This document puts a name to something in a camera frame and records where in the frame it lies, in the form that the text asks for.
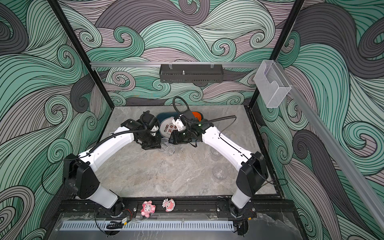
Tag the pink white small figure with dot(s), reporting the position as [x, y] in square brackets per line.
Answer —
[168, 205]

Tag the white slotted cable duct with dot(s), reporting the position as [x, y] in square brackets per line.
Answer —
[151, 226]

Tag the clear plastic cup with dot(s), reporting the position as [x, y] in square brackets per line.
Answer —
[215, 153]
[220, 172]

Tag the white plate red green circles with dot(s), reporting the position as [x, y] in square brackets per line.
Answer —
[167, 127]

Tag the black perforated wall tray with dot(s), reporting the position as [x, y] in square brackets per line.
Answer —
[196, 74]

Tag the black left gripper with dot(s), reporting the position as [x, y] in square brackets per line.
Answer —
[156, 145]

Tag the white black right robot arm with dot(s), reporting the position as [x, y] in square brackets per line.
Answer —
[251, 167]

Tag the aluminium wall rail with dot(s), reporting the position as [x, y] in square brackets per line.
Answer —
[136, 64]

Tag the teal plastic bin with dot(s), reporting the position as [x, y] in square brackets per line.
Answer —
[163, 116]

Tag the orange shallow bowl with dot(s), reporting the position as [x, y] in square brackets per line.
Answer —
[198, 115]

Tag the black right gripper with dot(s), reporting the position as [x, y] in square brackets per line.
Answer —
[177, 138]

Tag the clear acrylic wall holder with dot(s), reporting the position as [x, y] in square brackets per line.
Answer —
[272, 83]

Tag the black frame post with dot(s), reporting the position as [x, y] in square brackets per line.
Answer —
[55, 6]
[287, 27]

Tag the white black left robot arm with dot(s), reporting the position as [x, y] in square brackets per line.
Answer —
[79, 172]

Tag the black right rear frame post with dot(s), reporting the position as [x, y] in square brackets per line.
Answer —
[287, 27]

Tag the pink plush pig figure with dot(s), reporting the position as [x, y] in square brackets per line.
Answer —
[148, 208]

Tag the black left rear frame post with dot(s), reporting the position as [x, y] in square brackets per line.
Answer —
[55, 6]

